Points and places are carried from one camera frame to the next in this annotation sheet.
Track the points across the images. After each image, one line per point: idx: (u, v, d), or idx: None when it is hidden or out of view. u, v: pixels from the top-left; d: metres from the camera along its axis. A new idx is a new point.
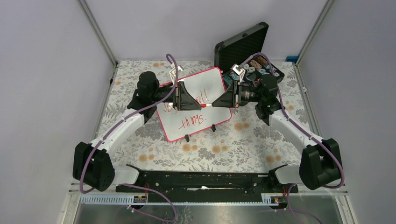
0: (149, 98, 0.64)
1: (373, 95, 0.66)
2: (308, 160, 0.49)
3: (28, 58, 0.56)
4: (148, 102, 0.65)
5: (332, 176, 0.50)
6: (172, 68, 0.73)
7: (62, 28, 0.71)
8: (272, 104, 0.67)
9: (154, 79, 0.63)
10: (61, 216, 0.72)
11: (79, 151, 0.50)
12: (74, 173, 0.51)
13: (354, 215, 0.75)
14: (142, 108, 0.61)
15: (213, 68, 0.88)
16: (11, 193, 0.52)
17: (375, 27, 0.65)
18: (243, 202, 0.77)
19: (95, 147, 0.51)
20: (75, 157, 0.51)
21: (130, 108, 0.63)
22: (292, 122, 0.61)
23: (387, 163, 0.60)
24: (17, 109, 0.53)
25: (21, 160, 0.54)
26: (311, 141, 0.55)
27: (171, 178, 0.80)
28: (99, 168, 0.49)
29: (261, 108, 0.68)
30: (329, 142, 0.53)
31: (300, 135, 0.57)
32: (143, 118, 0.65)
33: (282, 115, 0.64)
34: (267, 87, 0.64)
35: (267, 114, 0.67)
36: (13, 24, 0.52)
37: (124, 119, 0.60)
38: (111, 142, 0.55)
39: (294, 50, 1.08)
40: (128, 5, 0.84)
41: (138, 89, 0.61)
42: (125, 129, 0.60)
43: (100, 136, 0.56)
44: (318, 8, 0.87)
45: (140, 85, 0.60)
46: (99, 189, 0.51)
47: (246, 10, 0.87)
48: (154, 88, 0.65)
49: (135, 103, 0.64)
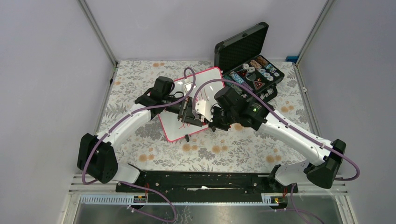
0: (161, 96, 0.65)
1: (373, 94, 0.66)
2: (328, 173, 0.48)
3: (29, 58, 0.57)
4: (158, 98, 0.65)
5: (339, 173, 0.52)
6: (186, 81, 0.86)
7: (62, 28, 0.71)
8: (256, 106, 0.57)
9: (172, 80, 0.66)
10: (61, 216, 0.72)
11: (84, 142, 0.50)
12: (79, 164, 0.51)
13: (354, 215, 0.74)
14: (151, 106, 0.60)
15: (213, 68, 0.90)
16: (11, 193, 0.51)
17: (376, 27, 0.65)
18: (243, 202, 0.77)
19: (101, 139, 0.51)
20: (81, 147, 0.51)
21: (138, 103, 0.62)
22: (293, 129, 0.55)
23: (388, 164, 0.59)
24: (18, 108, 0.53)
25: (21, 159, 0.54)
26: (324, 150, 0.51)
27: (171, 178, 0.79)
28: (103, 161, 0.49)
29: (245, 115, 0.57)
30: (338, 143, 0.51)
31: (310, 145, 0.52)
32: (149, 115, 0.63)
33: (277, 121, 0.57)
34: (224, 94, 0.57)
35: (257, 119, 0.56)
36: (14, 24, 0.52)
37: (131, 114, 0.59)
38: (115, 136, 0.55)
39: (294, 50, 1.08)
40: (129, 5, 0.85)
41: (156, 84, 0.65)
42: (131, 124, 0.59)
43: (106, 129, 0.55)
44: (318, 8, 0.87)
45: (160, 80, 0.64)
46: (102, 180, 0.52)
47: (247, 10, 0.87)
48: (167, 91, 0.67)
49: (144, 99, 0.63)
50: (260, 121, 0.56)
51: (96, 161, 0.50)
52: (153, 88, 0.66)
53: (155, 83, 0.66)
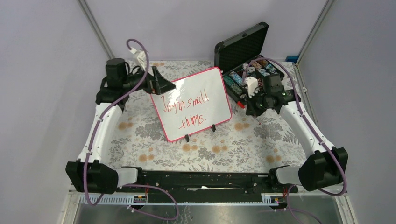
0: (119, 82, 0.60)
1: (373, 94, 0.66)
2: (313, 166, 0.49)
3: (29, 58, 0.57)
4: (118, 87, 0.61)
5: (329, 182, 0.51)
6: (138, 52, 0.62)
7: (62, 28, 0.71)
8: (287, 93, 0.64)
9: (122, 61, 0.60)
10: (61, 216, 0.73)
11: (71, 171, 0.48)
12: (78, 188, 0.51)
13: (354, 215, 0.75)
14: (116, 101, 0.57)
15: (213, 68, 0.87)
16: (12, 193, 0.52)
17: (375, 27, 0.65)
18: (243, 202, 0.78)
19: (85, 161, 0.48)
20: (70, 176, 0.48)
21: (101, 104, 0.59)
22: (305, 120, 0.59)
23: (388, 164, 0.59)
24: (18, 108, 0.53)
25: (22, 160, 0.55)
26: (320, 146, 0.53)
27: (171, 178, 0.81)
28: (100, 177, 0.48)
29: (274, 96, 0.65)
30: (339, 150, 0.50)
31: (311, 137, 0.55)
32: (118, 109, 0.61)
33: (295, 109, 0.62)
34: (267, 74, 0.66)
35: (280, 100, 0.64)
36: (14, 23, 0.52)
37: (100, 119, 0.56)
38: (98, 150, 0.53)
39: (294, 50, 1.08)
40: (129, 5, 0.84)
41: (108, 73, 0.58)
42: (107, 129, 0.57)
43: (85, 148, 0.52)
44: (318, 8, 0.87)
45: (111, 66, 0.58)
46: (108, 191, 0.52)
47: (247, 10, 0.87)
48: (124, 74, 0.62)
49: (103, 93, 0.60)
50: (283, 101, 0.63)
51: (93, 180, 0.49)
52: (107, 78, 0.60)
53: (106, 72, 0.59)
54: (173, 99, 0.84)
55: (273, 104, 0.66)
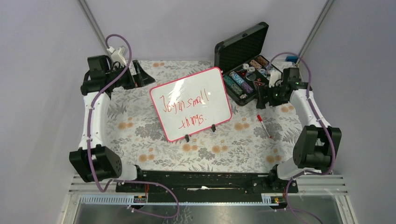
0: (103, 73, 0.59)
1: (371, 95, 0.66)
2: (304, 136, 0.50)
3: (29, 59, 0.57)
4: (102, 78, 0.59)
5: (321, 162, 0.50)
6: (117, 49, 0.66)
7: (62, 30, 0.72)
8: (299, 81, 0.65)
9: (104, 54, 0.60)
10: (61, 216, 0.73)
11: (74, 161, 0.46)
12: (85, 177, 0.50)
13: (354, 215, 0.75)
14: (104, 88, 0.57)
15: (213, 68, 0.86)
16: (11, 193, 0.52)
17: (373, 28, 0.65)
18: (243, 202, 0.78)
19: (88, 148, 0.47)
20: (75, 166, 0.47)
21: (88, 94, 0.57)
22: (309, 103, 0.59)
23: (388, 164, 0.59)
24: (17, 109, 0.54)
25: (22, 160, 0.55)
26: (316, 122, 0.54)
27: (171, 178, 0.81)
28: (106, 162, 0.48)
29: (288, 84, 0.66)
30: (334, 130, 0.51)
31: (310, 115, 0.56)
32: (106, 96, 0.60)
33: (303, 94, 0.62)
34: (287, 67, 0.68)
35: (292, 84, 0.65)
36: (14, 24, 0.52)
37: (91, 107, 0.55)
38: (98, 136, 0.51)
39: (294, 50, 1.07)
40: (128, 5, 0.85)
41: (91, 65, 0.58)
42: (101, 115, 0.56)
43: (84, 136, 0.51)
44: (318, 8, 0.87)
45: (93, 59, 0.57)
46: (117, 175, 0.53)
47: (246, 10, 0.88)
48: (106, 66, 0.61)
49: (88, 84, 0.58)
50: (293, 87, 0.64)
51: (99, 166, 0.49)
52: (90, 70, 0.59)
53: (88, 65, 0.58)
54: (172, 99, 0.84)
55: (286, 91, 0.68)
